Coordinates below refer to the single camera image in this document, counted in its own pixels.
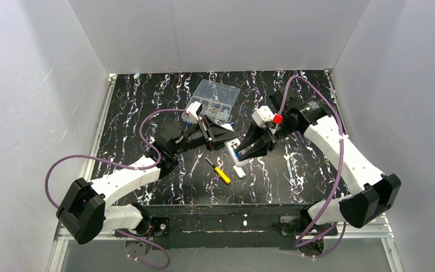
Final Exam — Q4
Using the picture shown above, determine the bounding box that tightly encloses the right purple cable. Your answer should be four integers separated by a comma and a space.
277, 75, 348, 259

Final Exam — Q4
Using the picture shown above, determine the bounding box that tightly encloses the clear plastic parts organizer box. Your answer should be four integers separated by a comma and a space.
186, 79, 241, 124

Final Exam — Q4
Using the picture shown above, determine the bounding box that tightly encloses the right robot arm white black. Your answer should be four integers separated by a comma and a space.
232, 95, 402, 228

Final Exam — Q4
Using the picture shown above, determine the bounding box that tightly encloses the white remote control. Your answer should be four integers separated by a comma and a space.
224, 138, 250, 167

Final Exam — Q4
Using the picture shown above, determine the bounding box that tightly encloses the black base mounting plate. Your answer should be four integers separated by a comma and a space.
131, 203, 306, 250

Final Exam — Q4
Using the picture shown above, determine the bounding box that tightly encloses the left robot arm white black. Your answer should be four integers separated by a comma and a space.
56, 116, 238, 244

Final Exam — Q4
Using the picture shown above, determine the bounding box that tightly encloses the yellow handled screwdriver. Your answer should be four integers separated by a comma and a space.
205, 158, 231, 184

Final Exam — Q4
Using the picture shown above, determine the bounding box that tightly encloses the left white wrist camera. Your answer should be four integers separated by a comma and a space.
185, 101, 202, 124

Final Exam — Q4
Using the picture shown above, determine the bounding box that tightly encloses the white remote battery cover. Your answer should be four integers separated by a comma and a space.
233, 167, 246, 179

